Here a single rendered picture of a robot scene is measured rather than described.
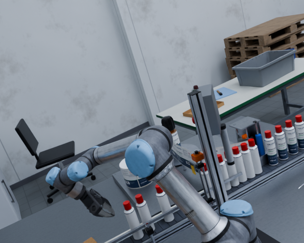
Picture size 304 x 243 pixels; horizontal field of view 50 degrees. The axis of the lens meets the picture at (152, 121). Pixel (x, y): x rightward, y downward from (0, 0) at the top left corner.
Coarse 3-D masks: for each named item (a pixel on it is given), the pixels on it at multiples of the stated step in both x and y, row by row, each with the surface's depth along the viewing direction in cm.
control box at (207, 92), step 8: (200, 88) 151; (208, 88) 147; (208, 96) 139; (208, 104) 140; (216, 104) 153; (208, 112) 142; (216, 112) 144; (208, 120) 143; (216, 120) 142; (216, 128) 144
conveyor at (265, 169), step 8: (288, 152) 192; (280, 160) 186; (288, 160) 184; (264, 168) 183; (272, 168) 181; (256, 176) 178; (240, 184) 176; (176, 216) 166; (184, 216) 164; (160, 224) 164; (168, 224) 163; (144, 232) 162; (128, 240) 160; (144, 240) 157
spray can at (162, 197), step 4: (156, 188) 158; (160, 188) 158; (160, 192) 159; (164, 192) 159; (156, 196) 160; (160, 196) 158; (164, 196) 159; (160, 200) 159; (164, 200) 159; (168, 200) 162; (160, 204) 161; (164, 204) 160; (168, 204) 161; (164, 208) 161; (168, 208) 161; (164, 212) 162; (172, 212) 164; (164, 216) 163; (168, 216) 162; (172, 216) 163; (168, 220) 163; (172, 220) 164
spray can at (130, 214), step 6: (126, 204) 152; (126, 210) 153; (132, 210) 154; (126, 216) 154; (132, 216) 154; (132, 222) 154; (138, 222) 157; (132, 228) 156; (138, 234) 157; (138, 240) 158
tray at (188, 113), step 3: (219, 102) 326; (222, 102) 320; (219, 105) 318; (222, 105) 320; (186, 111) 327; (189, 111) 329; (183, 114) 324; (186, 114) 320; (189, 114) 316; (192, 114) 312
